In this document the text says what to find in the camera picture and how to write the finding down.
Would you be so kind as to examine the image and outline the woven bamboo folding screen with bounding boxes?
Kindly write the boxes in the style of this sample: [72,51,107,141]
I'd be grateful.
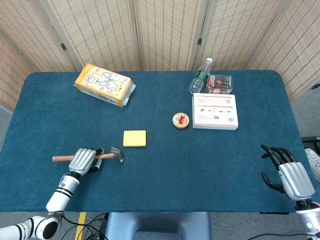
[0,0,320,113]

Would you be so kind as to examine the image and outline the wooden handle claw hammer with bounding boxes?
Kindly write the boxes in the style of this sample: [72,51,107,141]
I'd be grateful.
[51,146,126,164]

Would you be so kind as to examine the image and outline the white sneaker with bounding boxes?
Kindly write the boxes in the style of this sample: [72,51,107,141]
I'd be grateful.
[304,147,320,181]

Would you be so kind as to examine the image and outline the black equipment at table edge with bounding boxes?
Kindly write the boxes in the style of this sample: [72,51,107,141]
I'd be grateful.
[301,136,320,153]

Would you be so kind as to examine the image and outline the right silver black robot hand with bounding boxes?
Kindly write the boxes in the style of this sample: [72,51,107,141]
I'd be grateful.
[260,144,316,202]

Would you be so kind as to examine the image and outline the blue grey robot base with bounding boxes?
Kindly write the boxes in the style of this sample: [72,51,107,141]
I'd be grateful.
[104,211,212,240]

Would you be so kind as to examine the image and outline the round tin with red label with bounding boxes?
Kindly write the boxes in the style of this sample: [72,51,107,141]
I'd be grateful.
[172,112,190,129]

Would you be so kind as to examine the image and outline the blue table cloth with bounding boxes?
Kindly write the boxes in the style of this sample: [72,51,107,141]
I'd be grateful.
[0,69,320,214]

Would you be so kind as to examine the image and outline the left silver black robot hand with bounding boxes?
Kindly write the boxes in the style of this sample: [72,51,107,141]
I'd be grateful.
[68,147,105,176]

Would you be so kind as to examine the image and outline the yellow rectangular sponge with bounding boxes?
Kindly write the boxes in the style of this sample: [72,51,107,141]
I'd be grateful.
[122,129,147,148]

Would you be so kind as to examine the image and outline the white flat product box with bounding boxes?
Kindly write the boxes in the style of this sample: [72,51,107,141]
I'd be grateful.
[192,92,239,131]

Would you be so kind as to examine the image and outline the yellow cartoon tissue pack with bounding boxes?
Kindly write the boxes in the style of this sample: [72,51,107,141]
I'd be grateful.
[74,63,137,108]

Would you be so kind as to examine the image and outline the clear plastic water bottle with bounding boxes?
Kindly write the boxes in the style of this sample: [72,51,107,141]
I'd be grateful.
[189,57,214,95]

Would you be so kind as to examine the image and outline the black floor cables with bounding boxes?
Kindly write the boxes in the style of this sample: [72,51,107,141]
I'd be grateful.
[60,212,109,240]

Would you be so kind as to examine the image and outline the clear box with red items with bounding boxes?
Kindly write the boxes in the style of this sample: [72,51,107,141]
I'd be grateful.
[205,74,234,95]

